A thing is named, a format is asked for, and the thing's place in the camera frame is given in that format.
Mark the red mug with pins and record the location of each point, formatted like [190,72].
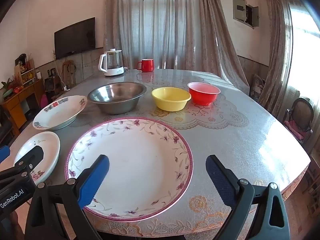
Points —
[147,66]

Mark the black leather sofa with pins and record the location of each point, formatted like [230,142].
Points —
[5,130]

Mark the dark round-back chair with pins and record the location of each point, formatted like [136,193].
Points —
[303,112]

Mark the grey printed bundle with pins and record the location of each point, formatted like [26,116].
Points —
[258,87]

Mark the white power strip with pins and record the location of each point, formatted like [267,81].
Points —
[66,87]

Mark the brown wooden frame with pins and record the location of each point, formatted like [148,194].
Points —
[70,70]

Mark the wooden shelf unit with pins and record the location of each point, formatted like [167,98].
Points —
[25,72]

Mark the pink plastic bag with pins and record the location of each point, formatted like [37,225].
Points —
[44,100]

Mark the red flower plant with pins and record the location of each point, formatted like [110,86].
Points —
[11,82]

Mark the stainless steel bowl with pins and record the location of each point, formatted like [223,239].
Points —
[117,97]

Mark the yellow plastic bowl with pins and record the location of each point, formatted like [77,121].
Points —
[172,103]

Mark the pink cloth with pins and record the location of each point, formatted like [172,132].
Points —
[296,130]

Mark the grey electrical panel box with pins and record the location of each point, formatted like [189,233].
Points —
[238,8]

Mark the orange wooden cabinet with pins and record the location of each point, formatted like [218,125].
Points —
[15,105]

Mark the small black box appliance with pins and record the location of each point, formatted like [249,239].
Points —
[49,84]

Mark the green bowl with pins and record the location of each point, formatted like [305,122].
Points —
[7,92]

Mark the black flat television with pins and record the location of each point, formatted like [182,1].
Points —
[75,38]

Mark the small white box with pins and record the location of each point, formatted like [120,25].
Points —
[38,75]

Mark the white plate with rose print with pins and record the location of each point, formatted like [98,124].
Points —
[51,146]

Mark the bright window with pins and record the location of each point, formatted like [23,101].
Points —
[306,45]

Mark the red plastic bowl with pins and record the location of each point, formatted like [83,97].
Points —
[202,98]

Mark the blue and red floral plate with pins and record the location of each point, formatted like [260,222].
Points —
[62,112]

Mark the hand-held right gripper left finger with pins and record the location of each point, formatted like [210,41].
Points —
[97,178]

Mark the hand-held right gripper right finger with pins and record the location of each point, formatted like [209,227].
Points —
[220,180]

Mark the white glass electric kettle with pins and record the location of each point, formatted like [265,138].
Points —
[112,70]

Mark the narrow beige sheer curtain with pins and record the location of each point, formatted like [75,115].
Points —
[277,55]

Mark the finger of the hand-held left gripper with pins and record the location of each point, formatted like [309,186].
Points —
[3,153]
[33,156]

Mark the large purple floral plate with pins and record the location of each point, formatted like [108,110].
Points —
[140,160]

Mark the wide beige sheer curtain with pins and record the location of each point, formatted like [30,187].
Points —
[162,25]

